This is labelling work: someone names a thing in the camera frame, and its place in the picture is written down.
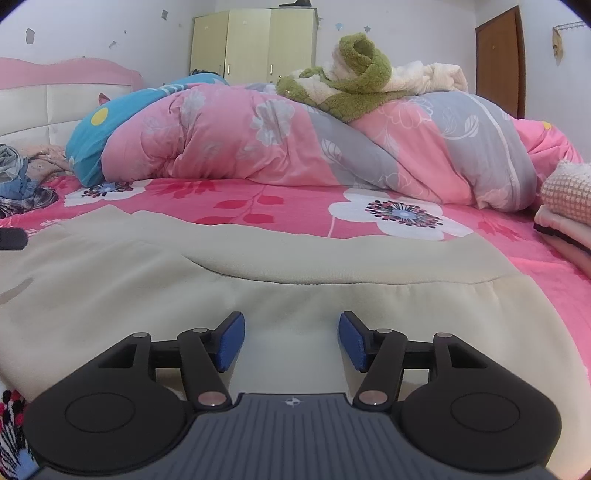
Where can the folded cream pink towels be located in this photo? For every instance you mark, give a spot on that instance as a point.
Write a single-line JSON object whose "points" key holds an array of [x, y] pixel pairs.
{"points": [[565, 207]]}

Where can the cream wardrobe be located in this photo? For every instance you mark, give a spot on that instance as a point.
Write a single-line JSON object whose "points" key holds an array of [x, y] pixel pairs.
{"points": [[254, 44]]}

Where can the plaid shirt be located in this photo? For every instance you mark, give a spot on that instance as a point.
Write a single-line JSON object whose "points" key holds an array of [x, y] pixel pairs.
{"points": [[27, 201]]}

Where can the blue pillow yellow dot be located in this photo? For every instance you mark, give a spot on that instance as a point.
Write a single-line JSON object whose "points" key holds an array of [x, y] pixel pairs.
{"points": [[97, 129]]}

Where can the wall hook rack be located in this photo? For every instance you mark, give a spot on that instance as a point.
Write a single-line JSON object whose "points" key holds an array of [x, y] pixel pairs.
{"points": [[561, 39]]}

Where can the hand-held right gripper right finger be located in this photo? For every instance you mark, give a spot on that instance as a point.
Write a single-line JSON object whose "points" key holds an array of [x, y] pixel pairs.
{"points": [[351, 341]]}

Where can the dark bag on wardrobe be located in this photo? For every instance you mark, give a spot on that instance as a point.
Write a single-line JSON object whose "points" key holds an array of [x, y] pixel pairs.
{"points": [[295, 2]]}

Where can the green and cream fleece garment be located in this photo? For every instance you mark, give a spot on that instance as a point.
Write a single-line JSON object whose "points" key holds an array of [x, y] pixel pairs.
{"points": [[355, 83]]}

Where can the pale pink garment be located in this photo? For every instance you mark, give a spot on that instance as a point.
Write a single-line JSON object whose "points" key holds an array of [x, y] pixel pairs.
{"points": [[44, 159]]}

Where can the pink and white headboard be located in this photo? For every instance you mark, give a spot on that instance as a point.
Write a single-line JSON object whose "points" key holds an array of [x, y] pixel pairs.
{"points": [[51, 97]]}

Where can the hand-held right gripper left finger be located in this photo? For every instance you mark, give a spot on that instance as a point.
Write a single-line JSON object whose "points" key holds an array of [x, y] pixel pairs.
{"points": [[232, 341]]}

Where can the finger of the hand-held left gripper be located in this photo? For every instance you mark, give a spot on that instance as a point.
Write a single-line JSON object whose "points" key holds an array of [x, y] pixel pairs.
{"points": [[13, 239]]}

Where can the pink floral quilt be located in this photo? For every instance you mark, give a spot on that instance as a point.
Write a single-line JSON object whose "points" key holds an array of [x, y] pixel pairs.
{"points": [[323, 134]]}

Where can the brown wooden door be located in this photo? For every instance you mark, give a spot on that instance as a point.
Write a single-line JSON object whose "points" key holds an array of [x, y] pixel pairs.
{"points": [[501, 64]]}

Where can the pink floral bed blanket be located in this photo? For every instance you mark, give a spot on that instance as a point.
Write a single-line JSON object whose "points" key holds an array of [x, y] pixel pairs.
{"points": [[300, 203]]}

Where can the beige zip jacket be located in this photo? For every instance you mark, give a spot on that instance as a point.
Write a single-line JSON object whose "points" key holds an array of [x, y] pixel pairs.
{"points": [[231, 277]]}

